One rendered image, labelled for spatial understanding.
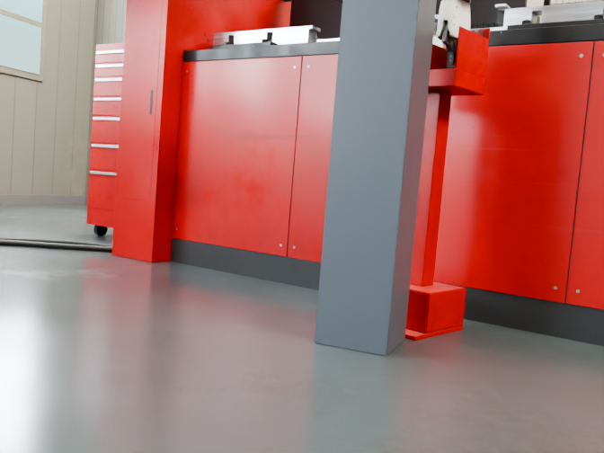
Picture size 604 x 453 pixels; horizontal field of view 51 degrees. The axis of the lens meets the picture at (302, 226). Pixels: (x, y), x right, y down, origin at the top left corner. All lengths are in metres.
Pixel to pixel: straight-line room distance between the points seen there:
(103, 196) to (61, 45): 2.69
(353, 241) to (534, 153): 0.70
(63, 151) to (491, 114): 4.48
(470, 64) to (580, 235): 0.57
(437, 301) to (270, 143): 0.97
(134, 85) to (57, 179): 3.19
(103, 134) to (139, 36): 0.82
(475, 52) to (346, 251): 0.67
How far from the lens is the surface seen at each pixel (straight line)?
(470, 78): 1.78
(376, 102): 1.48
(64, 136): 5.92
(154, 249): 2.66
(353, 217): 1.48
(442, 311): 1.77
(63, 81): 5.93
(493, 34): 2.05
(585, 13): 2.12
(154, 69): 2.70
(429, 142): 1.79
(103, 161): 3.46
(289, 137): 2.33
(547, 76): 1.98
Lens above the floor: 0.39
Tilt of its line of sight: 4 degrees down
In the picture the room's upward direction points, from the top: 5 degrees clockwise
